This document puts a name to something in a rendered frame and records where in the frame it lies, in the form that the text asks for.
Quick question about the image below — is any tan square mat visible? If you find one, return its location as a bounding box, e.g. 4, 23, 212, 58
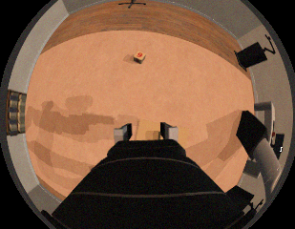
136, 119, 189, 148

